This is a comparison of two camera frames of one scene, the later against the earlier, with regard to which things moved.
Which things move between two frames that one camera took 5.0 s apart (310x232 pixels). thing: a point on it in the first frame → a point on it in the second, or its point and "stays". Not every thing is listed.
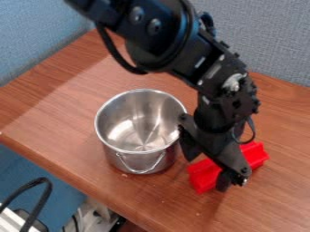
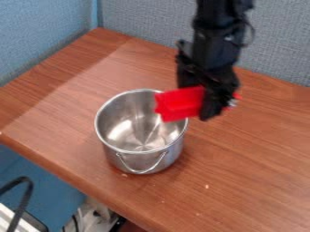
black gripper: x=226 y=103 → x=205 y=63
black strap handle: x=35 y=211 → x=19 y=213
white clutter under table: x=94 y=217 stays
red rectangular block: x=205 y=171 → x=180 y=103
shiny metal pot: x=137 y=128 stays
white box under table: x=13 y=220 stays
